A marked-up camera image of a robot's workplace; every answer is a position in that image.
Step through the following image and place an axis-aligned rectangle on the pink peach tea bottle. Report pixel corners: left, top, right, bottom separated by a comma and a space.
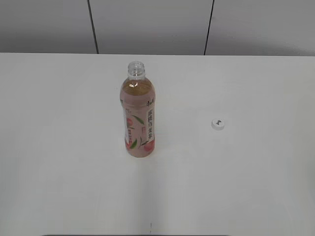
120, 61, 156, 158

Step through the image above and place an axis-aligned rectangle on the white bottle cap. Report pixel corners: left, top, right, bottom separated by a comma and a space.
211, 118, 225, 130

